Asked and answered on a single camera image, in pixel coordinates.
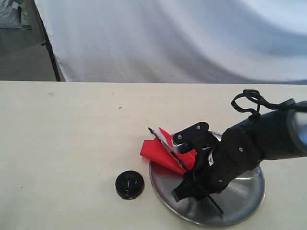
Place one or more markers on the green white bag in background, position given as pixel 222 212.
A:
pixel 25 21

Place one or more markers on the round steel plate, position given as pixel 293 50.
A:
pixel 239 200

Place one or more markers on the dark grey rounded object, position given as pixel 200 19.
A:
pixel 129 184

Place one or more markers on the white sack in background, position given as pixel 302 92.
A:
pixel 9 15

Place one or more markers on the red cloth piece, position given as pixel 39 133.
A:
pixel 189 165

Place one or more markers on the white backdrop cloth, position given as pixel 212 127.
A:
pixel 178 41

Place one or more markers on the black backdrop stand pole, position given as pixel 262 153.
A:
pixel 49 48

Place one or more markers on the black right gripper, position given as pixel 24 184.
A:
pixel 235 153

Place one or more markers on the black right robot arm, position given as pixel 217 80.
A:
pixel 277 135

